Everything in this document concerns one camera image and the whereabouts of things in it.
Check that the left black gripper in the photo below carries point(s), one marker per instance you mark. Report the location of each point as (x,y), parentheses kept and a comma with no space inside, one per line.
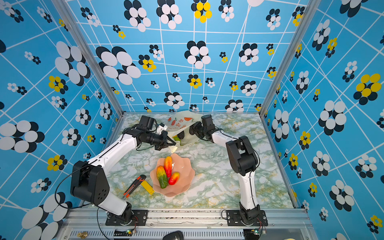
(164,143)

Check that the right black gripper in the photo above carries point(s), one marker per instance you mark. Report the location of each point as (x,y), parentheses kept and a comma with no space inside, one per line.
(195,128)

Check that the orange peach fruit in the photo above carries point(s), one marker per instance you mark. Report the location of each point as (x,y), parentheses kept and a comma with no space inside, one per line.
(168,166)

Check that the translucent printed plastic bag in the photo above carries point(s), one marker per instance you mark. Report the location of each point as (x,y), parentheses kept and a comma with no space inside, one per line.
(181,122)

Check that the red yellow mango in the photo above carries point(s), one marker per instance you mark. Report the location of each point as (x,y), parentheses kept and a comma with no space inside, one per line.
(174,178)

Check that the dark avocado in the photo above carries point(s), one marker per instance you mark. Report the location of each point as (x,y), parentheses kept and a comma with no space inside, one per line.
(181,135)

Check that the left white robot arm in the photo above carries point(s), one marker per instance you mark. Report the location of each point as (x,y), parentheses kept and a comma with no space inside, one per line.
(89,179)

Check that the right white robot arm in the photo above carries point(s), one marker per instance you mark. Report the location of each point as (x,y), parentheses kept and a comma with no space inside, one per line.
(244,161)

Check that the green orange papaya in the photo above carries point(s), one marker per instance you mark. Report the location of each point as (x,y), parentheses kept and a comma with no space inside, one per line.
(162,177)

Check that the pink scalloped plate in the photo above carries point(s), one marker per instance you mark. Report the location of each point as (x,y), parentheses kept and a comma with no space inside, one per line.
(181,165)

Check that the red black utility knife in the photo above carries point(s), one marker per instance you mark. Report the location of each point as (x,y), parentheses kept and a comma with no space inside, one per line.
(133,186)

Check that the yellow rectangular block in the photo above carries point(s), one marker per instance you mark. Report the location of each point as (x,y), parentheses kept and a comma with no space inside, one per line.
(147,187)

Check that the black round knob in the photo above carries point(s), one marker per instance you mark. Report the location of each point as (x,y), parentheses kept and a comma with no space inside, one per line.
(177,235)

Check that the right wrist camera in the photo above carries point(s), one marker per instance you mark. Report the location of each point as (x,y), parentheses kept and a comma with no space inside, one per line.
(207,122)

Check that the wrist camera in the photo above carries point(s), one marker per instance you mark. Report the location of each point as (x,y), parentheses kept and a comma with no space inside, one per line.
(150,125)
(207,122)

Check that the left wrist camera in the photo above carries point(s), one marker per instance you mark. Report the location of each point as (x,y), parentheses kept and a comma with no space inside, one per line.
(150,125)

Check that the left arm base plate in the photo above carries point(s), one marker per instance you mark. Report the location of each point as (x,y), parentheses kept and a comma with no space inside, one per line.
(132,218)

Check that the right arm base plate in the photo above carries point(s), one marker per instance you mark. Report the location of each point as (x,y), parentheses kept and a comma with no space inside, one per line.
(254,217)

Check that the aluminium front rail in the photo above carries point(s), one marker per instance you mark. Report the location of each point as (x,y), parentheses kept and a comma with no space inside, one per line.
(195,224)

